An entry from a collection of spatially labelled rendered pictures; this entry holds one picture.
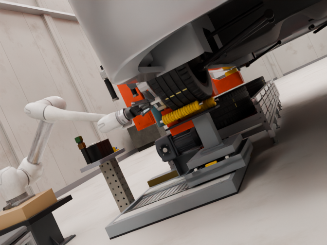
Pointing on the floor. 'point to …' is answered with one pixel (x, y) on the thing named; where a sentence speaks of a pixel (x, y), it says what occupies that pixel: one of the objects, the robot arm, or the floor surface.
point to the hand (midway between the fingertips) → (155, 100)
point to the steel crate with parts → (146, 136)
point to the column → (117, 183)
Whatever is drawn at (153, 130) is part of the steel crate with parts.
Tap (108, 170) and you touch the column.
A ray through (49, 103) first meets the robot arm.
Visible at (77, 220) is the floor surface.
